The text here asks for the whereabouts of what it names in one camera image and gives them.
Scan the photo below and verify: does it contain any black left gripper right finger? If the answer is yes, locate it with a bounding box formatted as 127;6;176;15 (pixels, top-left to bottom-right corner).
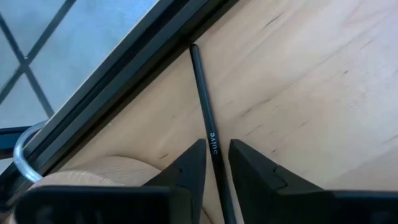
229;139;398;224

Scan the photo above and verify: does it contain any thin black pen bottom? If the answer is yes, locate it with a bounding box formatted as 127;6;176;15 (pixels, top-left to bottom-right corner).
188;44;238;224

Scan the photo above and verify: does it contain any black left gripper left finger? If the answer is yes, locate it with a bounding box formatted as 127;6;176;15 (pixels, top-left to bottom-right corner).
14;139;207;224

